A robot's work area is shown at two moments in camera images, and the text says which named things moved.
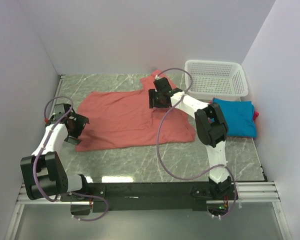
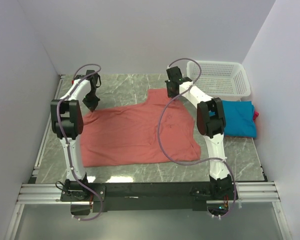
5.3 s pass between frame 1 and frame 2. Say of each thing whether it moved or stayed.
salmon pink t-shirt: moved
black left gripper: moved
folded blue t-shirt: stayed
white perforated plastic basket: stayed
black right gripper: moved
